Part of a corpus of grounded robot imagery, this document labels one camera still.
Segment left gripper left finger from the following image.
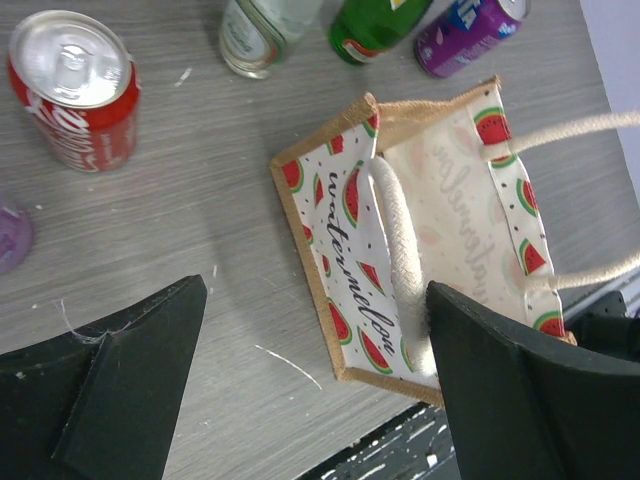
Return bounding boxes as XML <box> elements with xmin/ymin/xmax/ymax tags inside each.
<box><xmin>1</xmin><ymin>275</ymin><xmax>207</xmax><ymax>479</ymax></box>

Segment red cola can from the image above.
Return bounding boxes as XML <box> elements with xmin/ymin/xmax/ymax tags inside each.
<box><xmin>7</xmin><ymin>10</ymin><xmax>141</xmax><ymax>173</ymax></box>

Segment purple soda can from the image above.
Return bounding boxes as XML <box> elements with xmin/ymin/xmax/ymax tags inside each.
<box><xmin>414</xmin><ymin>0</ymin><xmax>530</xmax><ymax>78</ymax></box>

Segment purple can at left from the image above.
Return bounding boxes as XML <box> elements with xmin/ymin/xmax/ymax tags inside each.
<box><xmin>0</xmin><ymin>192</ymin><xmax>34</xmax><ymax>275</ymax></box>

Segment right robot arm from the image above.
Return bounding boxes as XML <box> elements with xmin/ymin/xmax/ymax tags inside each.
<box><xmin>567</xmin><ymin>291</ymin><xmax>639</xmax><ymax>363</ymax></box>

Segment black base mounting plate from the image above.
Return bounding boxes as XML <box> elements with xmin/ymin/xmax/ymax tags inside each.
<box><xmin>300</xmin><ymin>403</ymin><xmax>461</xmax><ymax>480</ymax></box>

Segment clear glass bottle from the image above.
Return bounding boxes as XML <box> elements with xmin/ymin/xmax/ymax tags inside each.
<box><xmin>219</xmin><ymin>0</ymin><xmax>323</xmax><ymax>79</ymax></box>

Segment green glass bottle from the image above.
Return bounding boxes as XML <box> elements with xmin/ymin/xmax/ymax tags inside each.
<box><xmin>329</xmin><ymin>0</ymin><xmax>433</xmax><ymax>65</ymax></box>

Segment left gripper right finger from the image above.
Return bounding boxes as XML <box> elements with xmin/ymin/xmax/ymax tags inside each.
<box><xmin>426</xmin><ymin>282</ymin><xmax>639</xmax><ymax>479</ymax></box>

